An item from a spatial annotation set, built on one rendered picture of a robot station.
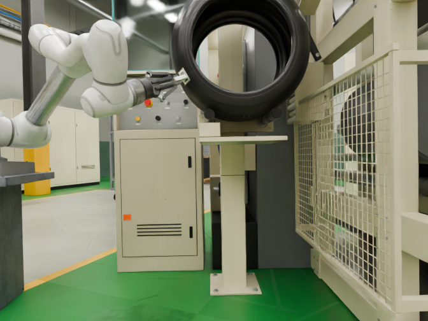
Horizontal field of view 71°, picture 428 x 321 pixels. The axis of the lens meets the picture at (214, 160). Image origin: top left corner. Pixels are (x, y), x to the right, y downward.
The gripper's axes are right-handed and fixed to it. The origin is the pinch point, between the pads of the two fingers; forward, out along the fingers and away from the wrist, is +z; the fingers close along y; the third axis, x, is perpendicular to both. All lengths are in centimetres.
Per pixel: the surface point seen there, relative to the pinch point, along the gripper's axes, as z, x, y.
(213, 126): 3.4, -0.3, 23.4
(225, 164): 26, -30, 41
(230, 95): 11.0, 9.5, 16.2
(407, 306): -17, 46, 93
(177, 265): 1, -89, 82
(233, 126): 34.8, -18.4, 25.9
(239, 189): 26, -30, 57
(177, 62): 4.5, -0.2, -7.3
